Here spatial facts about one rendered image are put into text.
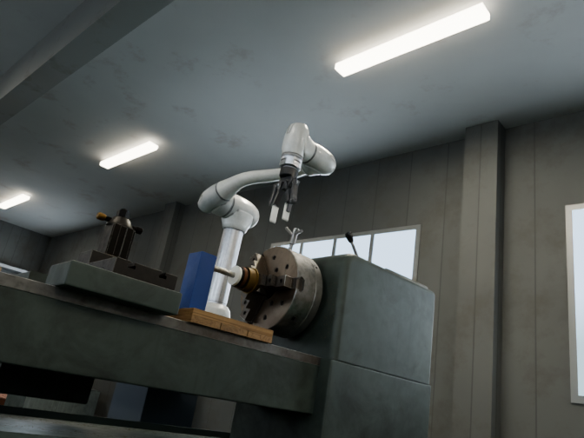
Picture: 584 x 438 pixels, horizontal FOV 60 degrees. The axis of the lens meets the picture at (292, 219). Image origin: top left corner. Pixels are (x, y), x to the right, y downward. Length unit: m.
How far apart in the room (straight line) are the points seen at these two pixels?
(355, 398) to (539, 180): 3.24
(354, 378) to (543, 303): 2.71
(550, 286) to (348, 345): 2.76
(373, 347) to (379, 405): 0.20
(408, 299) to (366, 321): 0.28
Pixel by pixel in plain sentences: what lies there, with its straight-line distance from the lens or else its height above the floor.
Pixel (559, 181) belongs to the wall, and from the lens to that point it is 4.66.
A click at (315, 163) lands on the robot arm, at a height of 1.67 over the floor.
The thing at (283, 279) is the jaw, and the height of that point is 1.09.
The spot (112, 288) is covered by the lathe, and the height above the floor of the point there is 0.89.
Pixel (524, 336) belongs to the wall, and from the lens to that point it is 4.33.
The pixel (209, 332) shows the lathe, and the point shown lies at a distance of 1.50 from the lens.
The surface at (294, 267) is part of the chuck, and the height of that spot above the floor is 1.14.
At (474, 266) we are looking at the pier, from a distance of 4.43.
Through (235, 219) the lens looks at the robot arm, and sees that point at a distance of 2.49.
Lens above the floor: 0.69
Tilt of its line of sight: 20 degrees up
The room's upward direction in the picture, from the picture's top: 10 degrees clockwise
